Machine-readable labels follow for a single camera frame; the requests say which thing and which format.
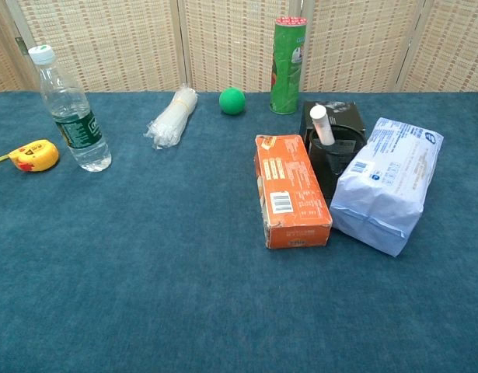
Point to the white cylindrical tube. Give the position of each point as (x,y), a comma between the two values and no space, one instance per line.
(322,124)

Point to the green ball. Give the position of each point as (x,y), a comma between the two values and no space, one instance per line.
(232,101)

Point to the clear plastic water bottle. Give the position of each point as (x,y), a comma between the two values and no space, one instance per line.
(73,120)

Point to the orange cardboard box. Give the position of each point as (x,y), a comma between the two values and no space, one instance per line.
(291,190)

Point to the bundle of clear straws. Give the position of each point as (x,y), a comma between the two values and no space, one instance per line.
(174,116)

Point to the black cylindrical pen holder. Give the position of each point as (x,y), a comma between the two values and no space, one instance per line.
(332,163)

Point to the blue table cloth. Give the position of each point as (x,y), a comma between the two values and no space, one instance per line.
(145,252)

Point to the black cardboard box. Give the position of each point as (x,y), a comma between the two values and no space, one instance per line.
(335,112)

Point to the green chips can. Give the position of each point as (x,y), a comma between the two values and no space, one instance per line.
(287,70)

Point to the woven folding screen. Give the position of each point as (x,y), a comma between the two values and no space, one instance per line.
(238,42)

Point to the white and blue tissue pack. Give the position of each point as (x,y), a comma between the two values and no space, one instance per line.
(386,186)

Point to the yellow tape measure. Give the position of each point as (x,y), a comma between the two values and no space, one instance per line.
(35,155)

